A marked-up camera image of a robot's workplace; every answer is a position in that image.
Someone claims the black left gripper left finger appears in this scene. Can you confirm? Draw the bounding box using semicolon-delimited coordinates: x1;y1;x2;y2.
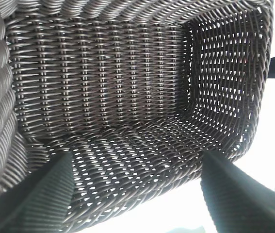
0;152;76;233

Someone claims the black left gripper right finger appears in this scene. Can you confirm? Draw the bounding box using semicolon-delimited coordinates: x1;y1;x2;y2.
200;151;275;233

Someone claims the dark brown woven basket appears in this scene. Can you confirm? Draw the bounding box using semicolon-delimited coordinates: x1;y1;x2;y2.
0;0;275;231

